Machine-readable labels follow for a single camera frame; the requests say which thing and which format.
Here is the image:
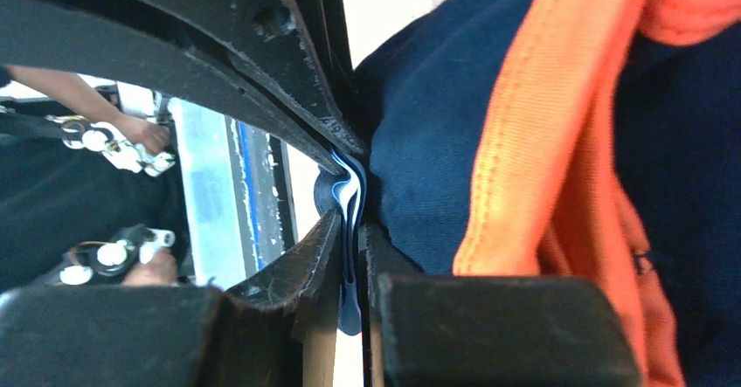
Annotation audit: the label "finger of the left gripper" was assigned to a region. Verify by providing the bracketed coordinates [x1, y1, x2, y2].
[1, 0, 341, 174]
[66, 0, 366, 159]

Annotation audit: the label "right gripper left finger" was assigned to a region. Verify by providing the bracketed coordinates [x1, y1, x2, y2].
[1, 211, 343, 386]

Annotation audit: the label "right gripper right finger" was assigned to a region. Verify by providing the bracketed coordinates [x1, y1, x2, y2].
[358, 222, 642, 386]

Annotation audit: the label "navy orange boxer briefs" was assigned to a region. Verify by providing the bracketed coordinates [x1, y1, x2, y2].
[351, 0, 740, 386]

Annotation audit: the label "person forearm in background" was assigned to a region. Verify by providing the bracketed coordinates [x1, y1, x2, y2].
[4, 65, 123, 125]

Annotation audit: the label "second operator hand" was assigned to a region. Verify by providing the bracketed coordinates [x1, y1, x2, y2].
[121, 248, 177, 287]

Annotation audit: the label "operator hand in background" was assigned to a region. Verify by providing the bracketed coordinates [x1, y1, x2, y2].
[112, 114, 170, 155]

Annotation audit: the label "aluminium frame rail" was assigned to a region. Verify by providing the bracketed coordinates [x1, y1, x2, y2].
[169, 99, 298, 289]

